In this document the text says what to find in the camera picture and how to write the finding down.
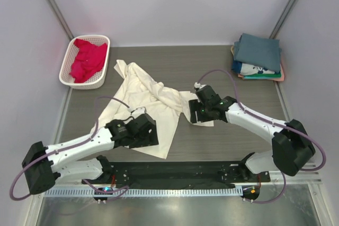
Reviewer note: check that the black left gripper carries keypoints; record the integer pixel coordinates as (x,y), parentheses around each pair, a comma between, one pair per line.
(150,138)

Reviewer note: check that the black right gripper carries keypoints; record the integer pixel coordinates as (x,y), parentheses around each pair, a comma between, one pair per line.
(194,106)

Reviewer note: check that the cream white t shirt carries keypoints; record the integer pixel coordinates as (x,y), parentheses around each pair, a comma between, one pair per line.
(163,104)

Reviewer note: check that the white perforated plastic basket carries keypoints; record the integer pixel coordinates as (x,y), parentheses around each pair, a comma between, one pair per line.
(96,80)

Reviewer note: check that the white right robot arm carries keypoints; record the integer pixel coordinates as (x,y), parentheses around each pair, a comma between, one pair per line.
(290,148)

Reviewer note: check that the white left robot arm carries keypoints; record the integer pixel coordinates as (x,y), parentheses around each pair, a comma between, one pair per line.
(42,164)

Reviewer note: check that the folded white blue patterned shirt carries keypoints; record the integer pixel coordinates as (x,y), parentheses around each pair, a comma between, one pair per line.
(248,69)

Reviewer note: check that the folded green t shirt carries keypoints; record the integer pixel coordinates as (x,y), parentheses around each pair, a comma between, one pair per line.
(277,76)

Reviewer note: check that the folded grey-blue t shirt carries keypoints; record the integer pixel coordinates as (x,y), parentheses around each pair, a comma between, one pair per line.
(258,52)

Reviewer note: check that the red t shirt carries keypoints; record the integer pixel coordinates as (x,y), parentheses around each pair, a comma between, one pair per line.
(89,60)

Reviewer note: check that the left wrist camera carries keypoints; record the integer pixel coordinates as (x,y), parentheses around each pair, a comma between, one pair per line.
(137,111)

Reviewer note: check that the slotted grey cable duct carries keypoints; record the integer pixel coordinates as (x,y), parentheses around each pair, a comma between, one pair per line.
(89,192)

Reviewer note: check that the right aluminium frame post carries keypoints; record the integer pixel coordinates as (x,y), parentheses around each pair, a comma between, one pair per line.
(283,18)

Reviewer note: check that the aluminium frame post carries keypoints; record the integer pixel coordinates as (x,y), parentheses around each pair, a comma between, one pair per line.
(59,16)
(283,18)

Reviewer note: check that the aluminium extrusion rail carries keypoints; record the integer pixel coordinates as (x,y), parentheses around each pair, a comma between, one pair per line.
(302,177)

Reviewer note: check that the left aluminium frame post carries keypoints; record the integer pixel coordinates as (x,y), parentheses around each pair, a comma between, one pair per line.
(59,16)

